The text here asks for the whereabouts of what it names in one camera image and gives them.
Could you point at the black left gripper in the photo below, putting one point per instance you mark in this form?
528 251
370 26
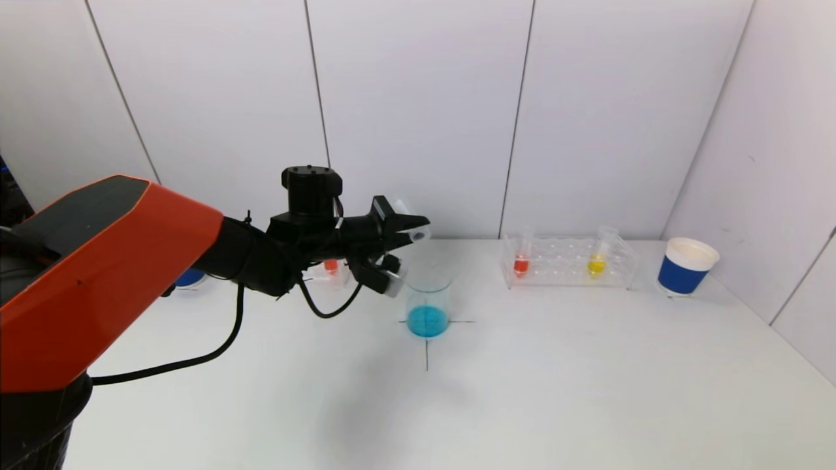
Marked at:
381 222

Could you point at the test tube with blue pigment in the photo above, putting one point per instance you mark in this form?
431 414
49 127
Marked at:
421 235

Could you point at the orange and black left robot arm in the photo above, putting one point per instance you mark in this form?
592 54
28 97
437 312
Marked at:
98 267

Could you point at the clear acrylic test tube rack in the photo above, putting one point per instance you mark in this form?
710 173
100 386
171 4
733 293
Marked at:
562 264
343 274

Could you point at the test tube with red pigment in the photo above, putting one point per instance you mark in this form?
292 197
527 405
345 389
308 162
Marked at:
520 266
331 265

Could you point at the clear glass beaker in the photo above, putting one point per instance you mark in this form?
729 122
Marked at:
428 320

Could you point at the test tube with yellow pigment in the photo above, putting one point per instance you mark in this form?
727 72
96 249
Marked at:
595 266

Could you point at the white paper cup blue sleeve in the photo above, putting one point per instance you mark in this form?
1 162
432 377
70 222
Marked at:
679 275
191 277

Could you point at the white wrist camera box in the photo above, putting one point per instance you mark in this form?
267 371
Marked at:
395 284

